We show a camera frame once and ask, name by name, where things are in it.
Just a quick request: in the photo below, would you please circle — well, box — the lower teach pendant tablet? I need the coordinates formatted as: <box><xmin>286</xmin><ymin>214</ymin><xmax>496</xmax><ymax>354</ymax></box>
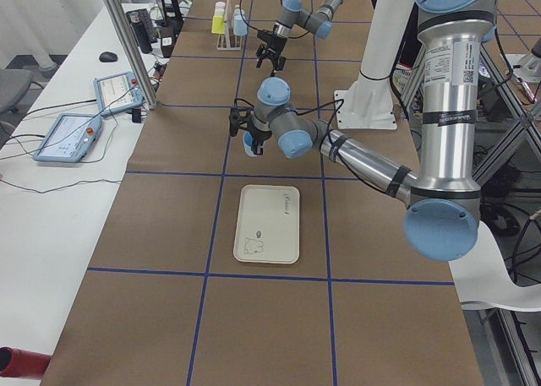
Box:
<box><xmin>32</xmin><ymin>113</ymin><xmax>102</xmax><ymax>163</ymax></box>

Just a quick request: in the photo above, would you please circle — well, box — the teach pendant tablet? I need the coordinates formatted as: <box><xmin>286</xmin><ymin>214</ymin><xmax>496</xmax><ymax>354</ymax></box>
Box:
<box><xmin>32</xmin><ymin>113</ymin><xmax>102</xmax><ymax>163</ymax></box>
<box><xmin>93</xmin><ymin>71</ymin><xmax>144</xmax><ymax>117</ymax></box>

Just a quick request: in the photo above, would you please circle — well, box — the pink plastic cup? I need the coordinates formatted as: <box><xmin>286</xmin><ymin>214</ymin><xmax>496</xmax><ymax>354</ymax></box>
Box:
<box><xmin>214</xmin><ymin>2</ymin><xmax>226</xmax><ymax>17</ymax></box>

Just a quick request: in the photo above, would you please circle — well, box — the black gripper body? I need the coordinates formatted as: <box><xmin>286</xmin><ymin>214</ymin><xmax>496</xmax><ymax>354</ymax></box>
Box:
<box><xmin>229</xmin><ymin>106</ymin><xmax>271</xmax><ymax>141</ymax></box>
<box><xmin>256</xmin><ymin>30</ymin><xmax>287</xmax><ymax>63</ymax></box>

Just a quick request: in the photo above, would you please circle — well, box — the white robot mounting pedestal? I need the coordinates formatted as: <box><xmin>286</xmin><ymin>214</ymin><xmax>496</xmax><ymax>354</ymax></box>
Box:
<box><xmin>335</xmin><ymin>0</ymin><xmax>414</xmax><ymax>130</ymax></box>

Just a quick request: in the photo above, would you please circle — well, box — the black computer mouse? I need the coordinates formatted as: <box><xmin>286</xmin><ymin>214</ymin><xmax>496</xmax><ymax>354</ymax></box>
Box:
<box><xmin>99</xmin><ymin>52</ymin><xmax>118</xmax><ymax>63</ymax></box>

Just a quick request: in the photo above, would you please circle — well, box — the white plastic tray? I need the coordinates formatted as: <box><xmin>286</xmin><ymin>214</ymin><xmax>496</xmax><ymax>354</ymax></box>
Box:
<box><xmin>232</xmin><ymin>184</ymin><xmax>300</xmax><ymax>264</ymax></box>

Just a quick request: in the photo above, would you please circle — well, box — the black keyboard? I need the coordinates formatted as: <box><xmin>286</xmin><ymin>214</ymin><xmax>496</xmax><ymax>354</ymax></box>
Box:
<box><xmin>126</xmin><ymin>8</ymin><xmax>156</xmax><ymax>53</ymax></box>

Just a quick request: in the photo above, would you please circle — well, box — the blue plastic cup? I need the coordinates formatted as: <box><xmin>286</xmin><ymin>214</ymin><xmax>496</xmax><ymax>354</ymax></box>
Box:
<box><xmin>243</xmin><ymin>131</ymin><xmax>258</xmax><ymax>157</ymax></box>
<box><xmin>233</xmin><ymin>14</ymin><xmax>249</xmax><ymax>36</ymax></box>

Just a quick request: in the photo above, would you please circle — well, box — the red cylinder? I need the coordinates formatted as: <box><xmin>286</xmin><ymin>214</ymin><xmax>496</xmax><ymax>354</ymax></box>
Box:
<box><xmin>1</xmin><ymin>346</ymin><xmax>52</xmax><ymax>380</ymax></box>

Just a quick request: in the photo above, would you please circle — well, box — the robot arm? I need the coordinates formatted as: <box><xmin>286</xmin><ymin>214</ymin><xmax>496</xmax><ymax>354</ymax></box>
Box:
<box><xmin>255</xmin><ymin>0</ymin><xmax>345</xmax><ymax>76</ymax></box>
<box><xmin>229</xmin><ymin>0</ymin><xmax>497</xmax><ymax>261</ymax></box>

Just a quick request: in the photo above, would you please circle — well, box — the yellow plastic cup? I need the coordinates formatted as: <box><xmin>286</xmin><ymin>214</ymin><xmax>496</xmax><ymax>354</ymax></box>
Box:
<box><xmin>211</xmin><ymin>14</ymin><xmax>226</xmax><ymax>35</ymax></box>

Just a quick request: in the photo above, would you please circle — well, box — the white wire cup rack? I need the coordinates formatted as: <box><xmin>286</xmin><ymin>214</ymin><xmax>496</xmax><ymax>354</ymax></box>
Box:
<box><xmin>216</xmin><ymin>0</ymin><xmax>243</xmax><ymax>51</ymax></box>

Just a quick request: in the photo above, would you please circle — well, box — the upper teach pendant tablet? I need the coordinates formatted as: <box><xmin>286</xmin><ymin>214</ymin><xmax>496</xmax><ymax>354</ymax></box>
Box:
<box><xmin>93</xmin><ymin>71</ymin><xmax>144</xmax><ymax>117</ymax></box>

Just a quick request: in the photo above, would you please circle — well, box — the aluminium frame post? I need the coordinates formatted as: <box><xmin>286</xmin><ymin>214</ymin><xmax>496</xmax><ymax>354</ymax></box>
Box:
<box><xmin>103</xmin><ymin>0</ymin><xmax>157</xmax><ymax>110</ymax></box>

